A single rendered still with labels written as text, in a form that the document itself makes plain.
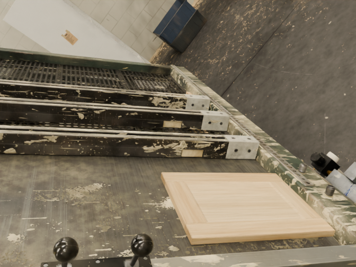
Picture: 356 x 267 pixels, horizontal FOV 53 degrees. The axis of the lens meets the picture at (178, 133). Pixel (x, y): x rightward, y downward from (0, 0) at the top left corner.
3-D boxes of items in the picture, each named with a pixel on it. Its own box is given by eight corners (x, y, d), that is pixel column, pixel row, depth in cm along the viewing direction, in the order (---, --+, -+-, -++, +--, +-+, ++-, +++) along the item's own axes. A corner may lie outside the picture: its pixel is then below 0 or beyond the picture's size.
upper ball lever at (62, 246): (74, 282, 63) (79, 257, 53) (52, 284, 62) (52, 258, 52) (74, 260, 65) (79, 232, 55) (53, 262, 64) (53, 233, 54)
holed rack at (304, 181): (313, 186, 110) (314, 185, 109) (305, 186, 109) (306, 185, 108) (174, 65, 254) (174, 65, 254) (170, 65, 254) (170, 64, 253)
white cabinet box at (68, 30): (170, 82, 479) (30, -24, 387) (144, 115, 490) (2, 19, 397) (161, 71, 533) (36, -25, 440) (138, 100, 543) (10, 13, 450)
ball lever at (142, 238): (141, 276, 67) (157, 251, 56) (120, 278, 65) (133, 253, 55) (139, 256, 69) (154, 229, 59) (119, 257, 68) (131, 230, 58)
